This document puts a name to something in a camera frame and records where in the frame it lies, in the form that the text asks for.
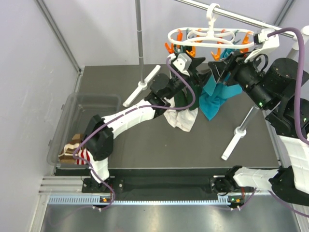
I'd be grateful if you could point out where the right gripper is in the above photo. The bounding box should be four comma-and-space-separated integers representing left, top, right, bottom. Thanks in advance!
208, 47, 272, 111

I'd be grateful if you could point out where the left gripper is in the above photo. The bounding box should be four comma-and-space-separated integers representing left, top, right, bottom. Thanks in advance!
165, 57, 212, 100

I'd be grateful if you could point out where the white clip hanger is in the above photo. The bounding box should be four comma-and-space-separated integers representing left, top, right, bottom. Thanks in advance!
165, 3, 254, 61

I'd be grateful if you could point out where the brown white striped sock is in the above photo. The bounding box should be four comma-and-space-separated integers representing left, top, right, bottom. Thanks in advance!
58, 133, 84, 165

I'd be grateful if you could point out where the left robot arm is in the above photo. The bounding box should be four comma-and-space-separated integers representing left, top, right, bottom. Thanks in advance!
83, 53, 211, 192

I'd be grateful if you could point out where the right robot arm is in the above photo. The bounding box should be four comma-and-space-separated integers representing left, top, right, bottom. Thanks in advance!
209, 52, 309, 206

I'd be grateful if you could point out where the blue sock pair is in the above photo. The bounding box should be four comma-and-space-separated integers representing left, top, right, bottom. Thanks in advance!
198, 48, 242, 121

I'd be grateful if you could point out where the green white sock pair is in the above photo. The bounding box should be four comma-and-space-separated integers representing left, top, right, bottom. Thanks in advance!
164, 87, 199, 132

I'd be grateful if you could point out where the metal clothes rack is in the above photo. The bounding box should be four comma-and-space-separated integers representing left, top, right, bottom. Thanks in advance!
122, 0, 309, 160

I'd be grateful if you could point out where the clear plastic bin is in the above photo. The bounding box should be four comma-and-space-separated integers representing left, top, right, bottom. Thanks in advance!
47, 93, 121, 169

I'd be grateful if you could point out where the red white striped sock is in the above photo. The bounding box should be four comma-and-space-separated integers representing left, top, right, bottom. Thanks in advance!
76, 148, 90, 165

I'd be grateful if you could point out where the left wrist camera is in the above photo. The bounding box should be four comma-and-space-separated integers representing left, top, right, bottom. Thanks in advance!
172, 53, 192, 75

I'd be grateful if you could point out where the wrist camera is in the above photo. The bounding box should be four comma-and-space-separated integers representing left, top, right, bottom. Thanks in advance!
172, 53, 192, 75
244, 28, 280, 63

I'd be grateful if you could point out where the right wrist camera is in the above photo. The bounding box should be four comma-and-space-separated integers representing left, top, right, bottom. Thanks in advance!
244, 28, 280, 63

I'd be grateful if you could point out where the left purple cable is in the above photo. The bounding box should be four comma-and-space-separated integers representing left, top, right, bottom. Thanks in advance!
72, 55, 196, 203

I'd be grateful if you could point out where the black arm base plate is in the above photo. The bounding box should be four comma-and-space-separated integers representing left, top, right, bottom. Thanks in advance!
82, 175, 240, 194

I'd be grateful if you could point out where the slotted cable duct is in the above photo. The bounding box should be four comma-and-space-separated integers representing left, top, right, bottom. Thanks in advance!
48, 194, 244, 205

